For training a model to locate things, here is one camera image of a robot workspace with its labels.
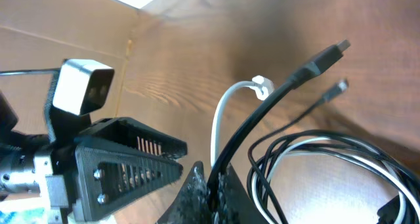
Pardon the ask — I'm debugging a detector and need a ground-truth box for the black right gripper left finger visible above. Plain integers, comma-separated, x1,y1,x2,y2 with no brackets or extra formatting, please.
156,161,213,224

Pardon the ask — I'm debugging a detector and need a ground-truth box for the thick black usb cable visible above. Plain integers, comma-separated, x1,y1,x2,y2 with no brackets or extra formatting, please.
206,39,351,212

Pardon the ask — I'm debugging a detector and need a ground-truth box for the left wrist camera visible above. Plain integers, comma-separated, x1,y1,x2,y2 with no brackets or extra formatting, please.
44,58,115,143

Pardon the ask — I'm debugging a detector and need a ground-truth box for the white cable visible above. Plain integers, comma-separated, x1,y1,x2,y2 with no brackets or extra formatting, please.
209,74,408,224

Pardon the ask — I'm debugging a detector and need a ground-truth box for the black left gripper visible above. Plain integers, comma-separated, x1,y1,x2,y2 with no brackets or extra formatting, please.
1,140,183,223

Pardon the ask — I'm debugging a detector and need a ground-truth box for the thin black micro-usb cable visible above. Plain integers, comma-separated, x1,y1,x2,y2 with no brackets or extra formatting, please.
246,78,420,224

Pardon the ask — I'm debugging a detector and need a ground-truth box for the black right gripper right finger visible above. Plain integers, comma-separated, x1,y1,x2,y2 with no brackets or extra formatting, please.
215,165,266,224

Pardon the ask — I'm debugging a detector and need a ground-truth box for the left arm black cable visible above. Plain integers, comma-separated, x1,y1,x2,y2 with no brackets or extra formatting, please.
0,68,62,78

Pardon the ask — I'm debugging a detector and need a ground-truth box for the cardboard panel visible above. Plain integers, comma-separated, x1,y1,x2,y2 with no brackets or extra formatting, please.
1,0,138,121

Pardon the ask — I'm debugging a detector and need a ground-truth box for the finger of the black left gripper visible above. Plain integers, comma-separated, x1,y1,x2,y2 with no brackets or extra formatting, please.
81,117,188,160

